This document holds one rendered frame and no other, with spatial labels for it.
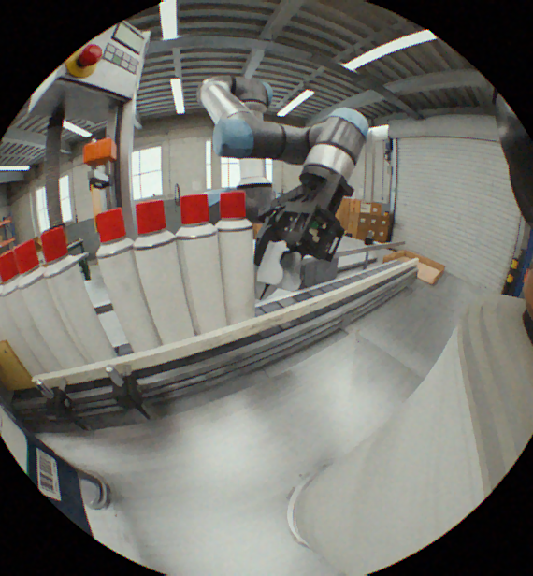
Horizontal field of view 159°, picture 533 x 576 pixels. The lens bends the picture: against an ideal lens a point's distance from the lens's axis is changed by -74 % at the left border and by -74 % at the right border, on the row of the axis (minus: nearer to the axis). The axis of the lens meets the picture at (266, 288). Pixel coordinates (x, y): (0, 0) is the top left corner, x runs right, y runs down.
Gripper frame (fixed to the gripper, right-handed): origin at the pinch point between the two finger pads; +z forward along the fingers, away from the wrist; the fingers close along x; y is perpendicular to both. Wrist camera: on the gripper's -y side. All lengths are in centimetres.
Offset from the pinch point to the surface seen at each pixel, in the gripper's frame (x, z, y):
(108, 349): -20.6, 14.1, 1.4
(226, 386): -3.3, 13.9, 6.9
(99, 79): -38.5, -20.7, -4.7
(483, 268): 375, -171, 66
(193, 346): -9.5, 8.4, 4.8
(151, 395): -14.0, 17.6, 5.9
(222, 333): -6.2, 5.8, 4.7
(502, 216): 320, -257, 80
